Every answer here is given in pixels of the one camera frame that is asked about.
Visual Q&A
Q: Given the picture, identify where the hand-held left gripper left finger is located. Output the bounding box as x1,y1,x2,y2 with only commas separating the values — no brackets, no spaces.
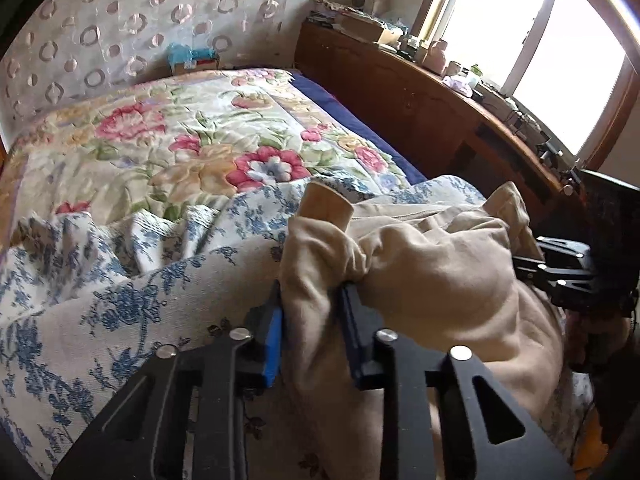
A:
52,280,286,480

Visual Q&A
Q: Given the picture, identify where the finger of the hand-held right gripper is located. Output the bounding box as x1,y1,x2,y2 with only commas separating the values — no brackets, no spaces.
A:
537,237,594,267
512,256,599,307

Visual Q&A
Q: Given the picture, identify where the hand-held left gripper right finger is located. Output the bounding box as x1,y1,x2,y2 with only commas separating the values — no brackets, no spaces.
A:
337,285,576,480

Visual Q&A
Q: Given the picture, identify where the beige printed t-shirt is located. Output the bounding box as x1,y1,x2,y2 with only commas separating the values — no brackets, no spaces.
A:
277,180,576,480

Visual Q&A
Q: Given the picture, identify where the person's right hand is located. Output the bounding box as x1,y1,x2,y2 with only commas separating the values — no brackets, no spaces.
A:
565,310,633,373

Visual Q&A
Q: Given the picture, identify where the blue floral bedspread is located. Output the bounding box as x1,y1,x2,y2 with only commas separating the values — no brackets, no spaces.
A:
0,172,486,480

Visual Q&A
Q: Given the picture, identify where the navy bed sheet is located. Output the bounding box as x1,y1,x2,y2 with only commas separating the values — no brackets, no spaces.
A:
290,70,428,186

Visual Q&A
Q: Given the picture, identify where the bright window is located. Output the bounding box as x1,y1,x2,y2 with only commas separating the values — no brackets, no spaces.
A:
410,0,640,171

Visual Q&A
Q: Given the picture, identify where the pink floral quilt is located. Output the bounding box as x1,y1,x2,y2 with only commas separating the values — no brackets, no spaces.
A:
0,67,426,261

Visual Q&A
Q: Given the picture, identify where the long wooden cabinet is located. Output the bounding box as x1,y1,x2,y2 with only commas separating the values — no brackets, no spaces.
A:
295,22,586,221

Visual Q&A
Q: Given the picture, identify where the small cardboard box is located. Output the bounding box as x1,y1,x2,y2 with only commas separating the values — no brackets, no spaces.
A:
170,57,221,77

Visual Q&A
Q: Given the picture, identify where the open cardboard box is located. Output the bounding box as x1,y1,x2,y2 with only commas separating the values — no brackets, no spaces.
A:
345,12,403,43

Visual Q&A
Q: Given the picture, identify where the stack of papers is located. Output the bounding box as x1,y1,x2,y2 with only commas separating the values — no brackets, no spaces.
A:
307,0,351,28

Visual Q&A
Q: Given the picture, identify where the sheer circle-pattern curtain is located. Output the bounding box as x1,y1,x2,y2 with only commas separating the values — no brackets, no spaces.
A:
0,0,311,126

